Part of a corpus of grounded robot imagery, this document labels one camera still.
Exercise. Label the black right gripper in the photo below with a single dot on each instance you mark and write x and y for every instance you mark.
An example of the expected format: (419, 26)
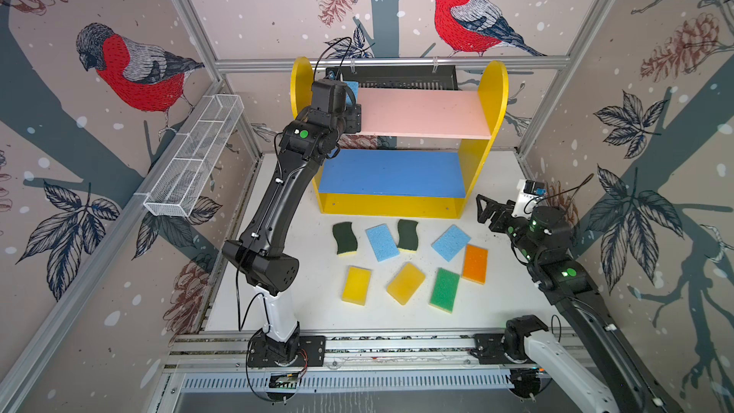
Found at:
(504, 212)

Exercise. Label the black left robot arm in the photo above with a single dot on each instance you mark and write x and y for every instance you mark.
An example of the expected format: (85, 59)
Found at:
(304, 146)

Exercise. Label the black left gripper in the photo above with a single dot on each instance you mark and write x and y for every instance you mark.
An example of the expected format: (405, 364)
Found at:
(354, 119)

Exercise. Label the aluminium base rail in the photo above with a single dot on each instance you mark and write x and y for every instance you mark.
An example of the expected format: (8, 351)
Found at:
(351, 351)

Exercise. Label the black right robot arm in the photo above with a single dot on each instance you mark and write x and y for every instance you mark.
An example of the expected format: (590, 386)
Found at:
(541, 241)

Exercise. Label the yellow shelf unit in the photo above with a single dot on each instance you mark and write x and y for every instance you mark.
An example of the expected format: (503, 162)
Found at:
(419, 153)

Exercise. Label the light blue sponge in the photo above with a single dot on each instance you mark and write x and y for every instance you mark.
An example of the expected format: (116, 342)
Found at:
(450, 243)
(351, 92)
(382, 243)

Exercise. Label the yellow orange sponge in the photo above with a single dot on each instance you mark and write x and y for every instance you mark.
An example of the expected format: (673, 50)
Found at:
(406, 283)

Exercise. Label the white wire basket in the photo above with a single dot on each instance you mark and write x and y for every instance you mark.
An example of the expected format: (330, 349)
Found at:
(185, 176)

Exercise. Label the black perforated metal tray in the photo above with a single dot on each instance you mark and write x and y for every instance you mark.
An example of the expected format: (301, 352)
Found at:
(399, 77)

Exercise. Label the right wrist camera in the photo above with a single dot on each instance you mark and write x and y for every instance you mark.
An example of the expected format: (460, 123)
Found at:
(530, 193)

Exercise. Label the green yellow scouring sponge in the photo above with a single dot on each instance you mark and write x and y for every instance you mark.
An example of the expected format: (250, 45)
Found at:
(408, 236)
(346, 241)

